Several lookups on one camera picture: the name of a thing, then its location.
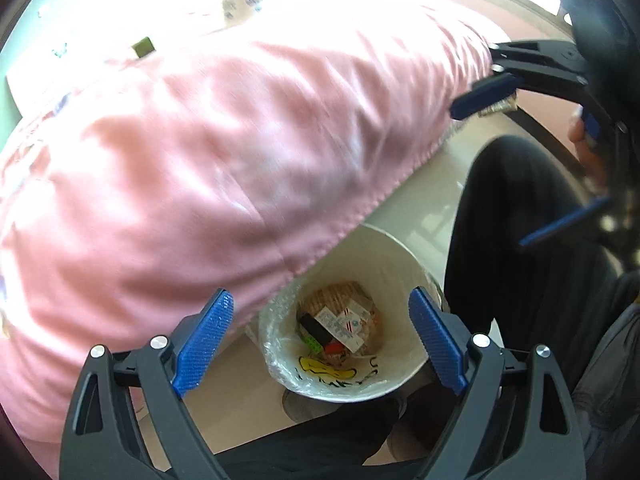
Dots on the small black box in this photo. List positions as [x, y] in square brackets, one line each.
[312, 326]

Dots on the pink blanket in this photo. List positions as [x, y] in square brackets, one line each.
[225, 160]

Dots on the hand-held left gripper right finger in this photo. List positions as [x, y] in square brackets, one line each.
[435, 340]

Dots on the white packet red label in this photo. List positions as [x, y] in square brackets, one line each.
[350, 327]

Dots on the person's grey jacket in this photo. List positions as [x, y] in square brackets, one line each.
[610, 385]

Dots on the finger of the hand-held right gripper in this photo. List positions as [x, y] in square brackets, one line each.
[565, 220]
[482, 96]

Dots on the person's right hand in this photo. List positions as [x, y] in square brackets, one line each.
[590, 157]

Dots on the beige noodle block wrapper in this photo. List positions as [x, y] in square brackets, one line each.
[340, 295]

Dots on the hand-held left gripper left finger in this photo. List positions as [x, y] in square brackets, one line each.
[205, 340]

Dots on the clear plastic bin liner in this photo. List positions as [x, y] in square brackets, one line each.
[275, 330]

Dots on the small red piece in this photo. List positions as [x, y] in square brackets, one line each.
[333, 348]

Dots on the small olive green packet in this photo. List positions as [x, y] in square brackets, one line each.
[143, 47]

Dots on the white trash bin yellow print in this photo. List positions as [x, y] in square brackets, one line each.
[395, 280]

